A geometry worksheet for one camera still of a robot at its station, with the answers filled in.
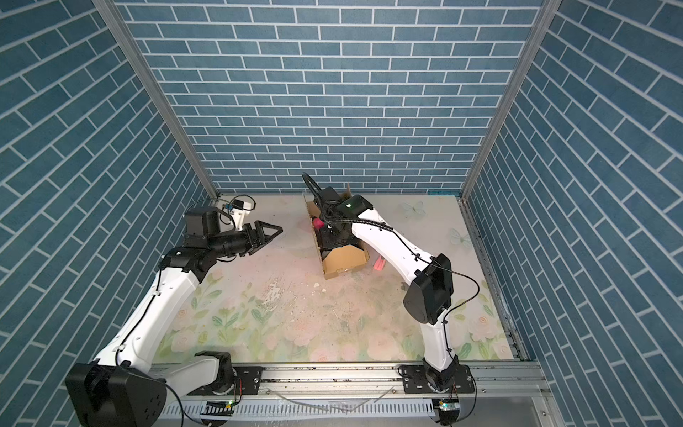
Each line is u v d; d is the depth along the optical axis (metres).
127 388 0.37
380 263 0.97
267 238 0.67
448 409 0.74
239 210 0.69
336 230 0.68
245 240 0.65
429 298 0.54
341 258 0.72
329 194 0.65
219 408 0.72
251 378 0.74
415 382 0.73
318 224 0.68
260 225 0.67
